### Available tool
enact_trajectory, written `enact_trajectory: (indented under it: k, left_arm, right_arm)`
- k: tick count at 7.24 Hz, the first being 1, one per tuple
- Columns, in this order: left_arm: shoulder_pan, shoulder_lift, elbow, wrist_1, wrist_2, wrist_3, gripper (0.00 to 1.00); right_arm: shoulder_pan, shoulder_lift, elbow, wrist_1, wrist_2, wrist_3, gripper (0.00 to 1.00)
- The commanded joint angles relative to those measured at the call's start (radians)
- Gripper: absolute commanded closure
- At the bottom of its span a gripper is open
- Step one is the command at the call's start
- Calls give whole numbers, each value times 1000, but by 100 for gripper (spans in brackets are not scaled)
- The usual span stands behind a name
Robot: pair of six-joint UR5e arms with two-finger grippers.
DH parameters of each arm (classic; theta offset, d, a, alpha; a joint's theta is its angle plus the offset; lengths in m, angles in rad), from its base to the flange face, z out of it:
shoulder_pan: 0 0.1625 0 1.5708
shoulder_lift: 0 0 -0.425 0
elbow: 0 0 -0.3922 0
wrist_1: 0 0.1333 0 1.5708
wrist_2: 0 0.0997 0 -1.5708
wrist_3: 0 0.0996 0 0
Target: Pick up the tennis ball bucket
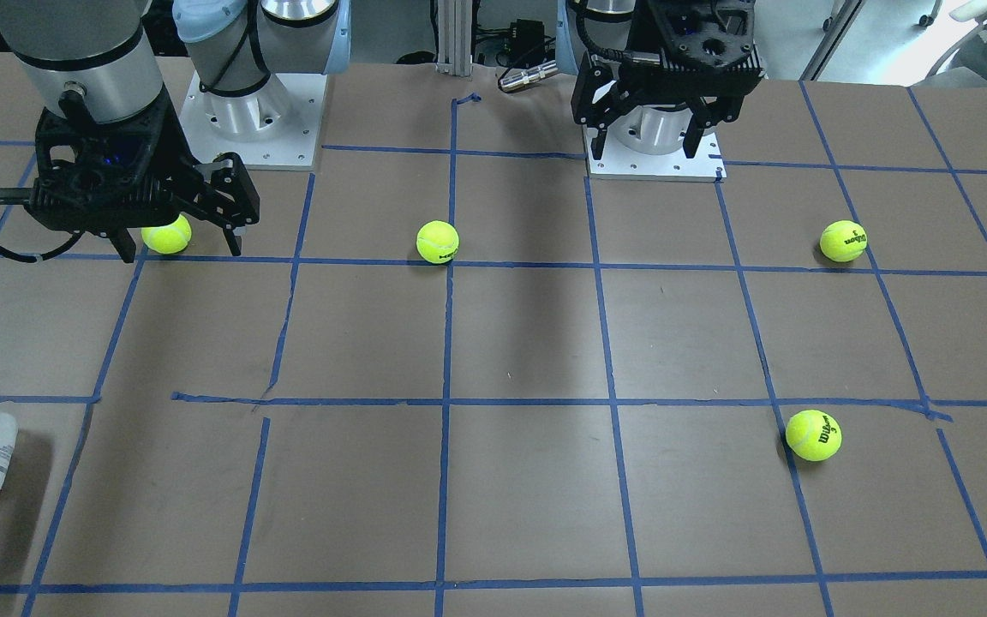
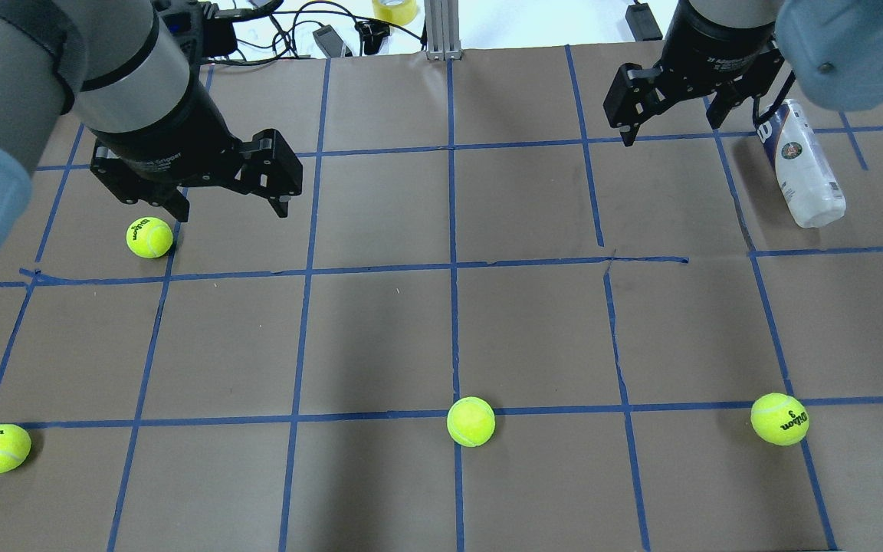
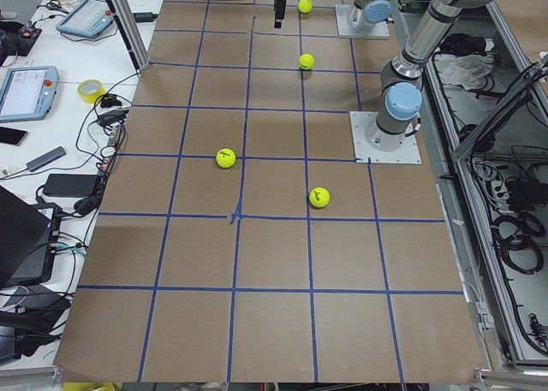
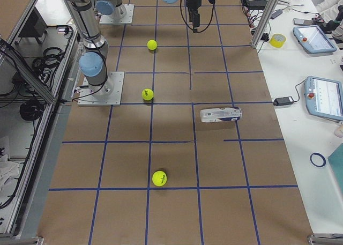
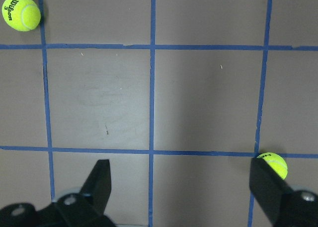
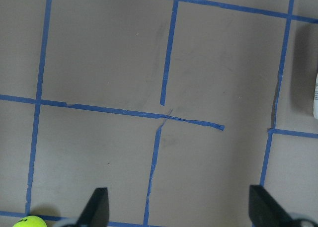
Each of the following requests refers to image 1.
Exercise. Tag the wilson tennis ball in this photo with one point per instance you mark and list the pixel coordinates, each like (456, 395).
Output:
(843, 241)
(813, 435)

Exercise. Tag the far Wilson tennis ball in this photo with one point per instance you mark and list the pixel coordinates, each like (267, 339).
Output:
(843, 241)

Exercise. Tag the aluminium frame post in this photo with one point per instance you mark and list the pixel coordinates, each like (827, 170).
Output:
(454, 32)

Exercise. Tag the centre tennis ball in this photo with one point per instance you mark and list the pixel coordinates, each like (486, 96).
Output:
(437, 242)

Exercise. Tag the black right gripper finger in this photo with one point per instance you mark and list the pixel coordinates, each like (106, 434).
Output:
(124, 244)
(233, 239)

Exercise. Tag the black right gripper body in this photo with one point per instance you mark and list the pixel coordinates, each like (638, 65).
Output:
(221, 187)

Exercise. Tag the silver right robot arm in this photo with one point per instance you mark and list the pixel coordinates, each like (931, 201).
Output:
(92, 64)

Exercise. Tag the tennis ball near base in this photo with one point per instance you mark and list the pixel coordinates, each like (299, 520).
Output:
(168, 239)

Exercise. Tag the silver cable connector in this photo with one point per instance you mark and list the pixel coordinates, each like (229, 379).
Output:
(516, 79)

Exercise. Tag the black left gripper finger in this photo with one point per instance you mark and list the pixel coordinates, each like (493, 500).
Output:
(702, 121)
(598, 142)

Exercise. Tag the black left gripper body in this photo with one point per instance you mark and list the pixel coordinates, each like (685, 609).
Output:
(594, 96)

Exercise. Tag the front Wilson tennis ball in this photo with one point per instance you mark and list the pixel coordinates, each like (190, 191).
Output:
(813, 435)

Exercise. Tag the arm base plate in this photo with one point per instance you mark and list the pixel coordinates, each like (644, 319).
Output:
(619, 162)
(277, 127)

